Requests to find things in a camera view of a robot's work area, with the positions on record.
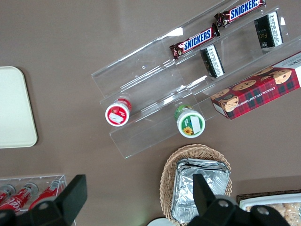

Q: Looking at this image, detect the aluminium foil tray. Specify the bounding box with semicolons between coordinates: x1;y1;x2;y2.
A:
171;158;232;223

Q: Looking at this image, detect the clear acrylic bottle box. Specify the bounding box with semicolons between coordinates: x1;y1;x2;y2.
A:
0;174;67;226

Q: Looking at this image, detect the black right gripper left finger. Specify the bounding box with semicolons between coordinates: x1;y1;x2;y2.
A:
0;174;88;226

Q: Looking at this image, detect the red lid yogurt cup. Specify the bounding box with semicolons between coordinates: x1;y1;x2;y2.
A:
104;97;133;128

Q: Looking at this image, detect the Snickers chocolate bar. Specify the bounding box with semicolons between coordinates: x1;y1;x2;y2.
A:
169;22;221;60
214;0;267;29

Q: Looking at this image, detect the white rectangular dish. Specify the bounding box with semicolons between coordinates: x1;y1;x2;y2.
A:
241;194;301;213

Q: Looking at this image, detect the red cola bottle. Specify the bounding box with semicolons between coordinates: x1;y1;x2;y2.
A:
0;183;39;210
0;184;16;206
28;179;64;210

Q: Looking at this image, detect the red tartan cookie box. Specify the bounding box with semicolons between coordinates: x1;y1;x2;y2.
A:
210;52;301;121

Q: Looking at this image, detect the black chocolate box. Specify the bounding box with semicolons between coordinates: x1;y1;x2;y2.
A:
199;44;225;79
254;10;284;49

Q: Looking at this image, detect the oval tan wicker basket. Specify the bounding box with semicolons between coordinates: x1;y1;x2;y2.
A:
159;144;233;225

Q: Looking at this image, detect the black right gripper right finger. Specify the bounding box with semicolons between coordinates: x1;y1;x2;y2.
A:
187;173;289;226

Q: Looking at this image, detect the cream plastic tray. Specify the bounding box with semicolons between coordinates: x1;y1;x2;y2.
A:
0;66;39;149

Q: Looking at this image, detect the white round disc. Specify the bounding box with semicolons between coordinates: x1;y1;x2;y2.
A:
146;218;175;226

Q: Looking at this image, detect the clear acrylic stepped shelf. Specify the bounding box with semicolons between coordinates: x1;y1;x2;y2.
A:
91;0;301;160

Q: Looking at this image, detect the green lid yogurt cup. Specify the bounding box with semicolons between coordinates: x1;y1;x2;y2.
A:
174;104;206;138

